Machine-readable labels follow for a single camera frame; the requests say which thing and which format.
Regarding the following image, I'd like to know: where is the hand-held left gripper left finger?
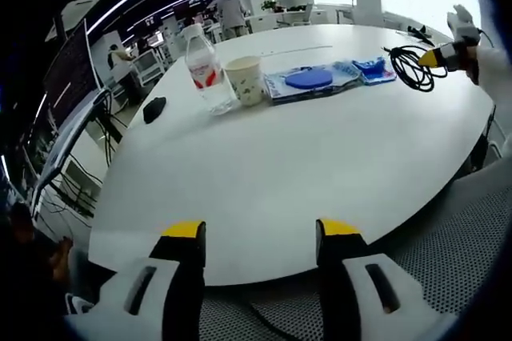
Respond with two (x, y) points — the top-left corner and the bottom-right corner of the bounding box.
(65, 219), (208, 341)

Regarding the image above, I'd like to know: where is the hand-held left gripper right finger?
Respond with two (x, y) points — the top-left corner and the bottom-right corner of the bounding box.
(314, 218), (458, 341)

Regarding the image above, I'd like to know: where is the blue pink plastic package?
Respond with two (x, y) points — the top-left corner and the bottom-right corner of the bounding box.
(350, 54), (398, 86)

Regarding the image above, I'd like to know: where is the blue disc plastic package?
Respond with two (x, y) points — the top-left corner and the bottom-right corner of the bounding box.
(263, 60), (362, 106)

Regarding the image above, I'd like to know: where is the black computer mouse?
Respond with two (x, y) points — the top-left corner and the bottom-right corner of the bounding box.
(142, 94), (168, 126)

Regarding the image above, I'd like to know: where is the white paper cup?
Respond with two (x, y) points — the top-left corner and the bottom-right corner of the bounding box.
(223, 55), (266, 108)

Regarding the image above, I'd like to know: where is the clear water bottle red label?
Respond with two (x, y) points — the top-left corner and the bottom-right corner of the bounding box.
(183, 23), (240, 117)

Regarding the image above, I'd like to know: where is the person's right hand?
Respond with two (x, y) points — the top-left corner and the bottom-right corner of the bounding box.
(463, 46), (482, 86)

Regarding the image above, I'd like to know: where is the small black object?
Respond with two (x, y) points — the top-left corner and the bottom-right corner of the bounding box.
(406, 24), (436, 43)

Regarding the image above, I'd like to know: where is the white table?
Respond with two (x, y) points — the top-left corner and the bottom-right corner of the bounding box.
(86, 22), (498, 288)

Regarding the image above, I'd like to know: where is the white mesh chair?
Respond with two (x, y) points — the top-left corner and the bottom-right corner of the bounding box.
(133, 50), (166, 86)

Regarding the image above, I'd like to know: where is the dark computer monitor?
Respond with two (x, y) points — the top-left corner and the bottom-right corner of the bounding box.
(42, 18), (104, 130)

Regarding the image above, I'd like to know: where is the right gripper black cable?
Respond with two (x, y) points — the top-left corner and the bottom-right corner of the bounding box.
(477, 26), (496, 49)

